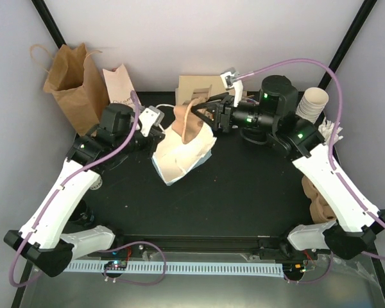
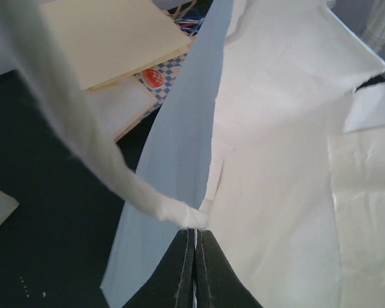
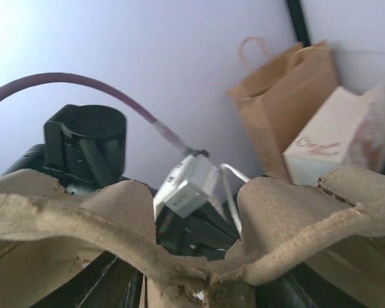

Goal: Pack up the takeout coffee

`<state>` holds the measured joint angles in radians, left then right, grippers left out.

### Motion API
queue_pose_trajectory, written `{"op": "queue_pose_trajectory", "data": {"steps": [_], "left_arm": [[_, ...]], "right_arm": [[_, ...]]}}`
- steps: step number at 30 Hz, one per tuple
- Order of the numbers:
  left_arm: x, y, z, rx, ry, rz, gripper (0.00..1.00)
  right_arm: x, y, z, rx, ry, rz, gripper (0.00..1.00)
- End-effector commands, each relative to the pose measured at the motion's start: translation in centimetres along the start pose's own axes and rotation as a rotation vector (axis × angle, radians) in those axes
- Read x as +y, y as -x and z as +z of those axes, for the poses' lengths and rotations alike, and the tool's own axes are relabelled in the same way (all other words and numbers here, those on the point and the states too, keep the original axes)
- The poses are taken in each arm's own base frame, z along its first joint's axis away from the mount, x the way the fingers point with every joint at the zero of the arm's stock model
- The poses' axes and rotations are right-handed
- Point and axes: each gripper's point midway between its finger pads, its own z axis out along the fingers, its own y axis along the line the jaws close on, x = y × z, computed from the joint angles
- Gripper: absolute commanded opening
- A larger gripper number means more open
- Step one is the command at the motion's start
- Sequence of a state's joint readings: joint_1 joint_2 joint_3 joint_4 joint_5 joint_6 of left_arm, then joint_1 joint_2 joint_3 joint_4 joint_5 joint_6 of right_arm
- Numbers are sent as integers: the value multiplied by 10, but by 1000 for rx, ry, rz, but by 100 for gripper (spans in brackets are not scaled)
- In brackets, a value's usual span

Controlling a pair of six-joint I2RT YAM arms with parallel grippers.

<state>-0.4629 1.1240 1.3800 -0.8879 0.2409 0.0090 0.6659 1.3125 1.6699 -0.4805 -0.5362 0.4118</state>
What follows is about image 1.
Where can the flat bags with coloured handles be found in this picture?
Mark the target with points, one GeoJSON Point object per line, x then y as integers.
{"type": "Point", "coordinates": [248, 98]}

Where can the brown pulp cup carrier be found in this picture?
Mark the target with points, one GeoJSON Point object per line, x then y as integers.
{"type": "Point", "coordinates": [187, 125]}

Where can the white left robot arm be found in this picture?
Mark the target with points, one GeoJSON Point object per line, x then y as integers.
{"type": "Point", "coordinates": [120, 131]}

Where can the stack of white paper cups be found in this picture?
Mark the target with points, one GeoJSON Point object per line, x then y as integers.
{"type": "Point", "coordinates": [312, 104]}

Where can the black right frame post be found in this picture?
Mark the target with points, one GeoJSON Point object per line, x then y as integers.
{"type": "Point", "coordinates": [352, 32]}

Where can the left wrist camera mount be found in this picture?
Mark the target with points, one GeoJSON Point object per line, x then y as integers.
{"type": "Point", "coordinates": [150, 116]}

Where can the bundle of white straws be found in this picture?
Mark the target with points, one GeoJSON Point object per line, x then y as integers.
{"type": "Point", "coordinates": [326, 128]}

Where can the light blue paper bag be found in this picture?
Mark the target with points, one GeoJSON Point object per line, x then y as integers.
{"type": "Point", "coordinates": [173, 159]}

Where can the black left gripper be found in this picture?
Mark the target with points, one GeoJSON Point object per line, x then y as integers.
{"type": "Point", "coordinates": [156, 136]}

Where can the brown kraft paper bag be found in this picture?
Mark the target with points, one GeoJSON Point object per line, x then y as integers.
{"type": "Point", "coordinates": [76, 84]}

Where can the black frame post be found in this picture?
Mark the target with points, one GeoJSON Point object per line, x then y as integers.
{"type": "Point", "coordinates": [352, 32]}
{"type": "Point", "coordinates": [49, 22]}

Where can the paper cup near left arm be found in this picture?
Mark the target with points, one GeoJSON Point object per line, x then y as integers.
{"type": "Point", "coordinates": [97, 184]}

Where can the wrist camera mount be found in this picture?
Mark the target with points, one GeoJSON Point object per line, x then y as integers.
{"type": "Point", "coordinates": [230, 81]}
{"type": "Point", "coordinates": [150, 116]}

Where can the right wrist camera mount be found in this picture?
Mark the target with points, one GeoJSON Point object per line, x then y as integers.
{"type": "Point", "coordinates": [230, 81]}

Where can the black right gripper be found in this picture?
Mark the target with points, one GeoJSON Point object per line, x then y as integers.
{"type": "Point", "coordinates": [222, 110]}

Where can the small lit circuit board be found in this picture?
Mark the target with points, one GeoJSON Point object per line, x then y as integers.
{"type": "Point", "coordinates": [115, 265]}

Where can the black left frame post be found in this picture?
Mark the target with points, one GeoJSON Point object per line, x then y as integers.
{"type": "Point", "coordinates": [49, 22]}

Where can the pink cream paper bag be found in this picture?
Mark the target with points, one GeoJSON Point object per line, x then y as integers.
{"type": "Point", "coordinates": [119, 86]}

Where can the light blue slotted cable duct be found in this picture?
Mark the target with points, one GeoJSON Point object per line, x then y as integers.
{"type": "Point", "coordinates": [181, 268]}

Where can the flat tan paper bag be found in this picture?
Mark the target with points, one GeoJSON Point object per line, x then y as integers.
{"type": "Point", "coordinates": [190, 86]}

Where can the left stack black lids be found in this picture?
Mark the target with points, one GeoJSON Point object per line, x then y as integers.
{"type": "Point", "coordinates": [255, 136]}

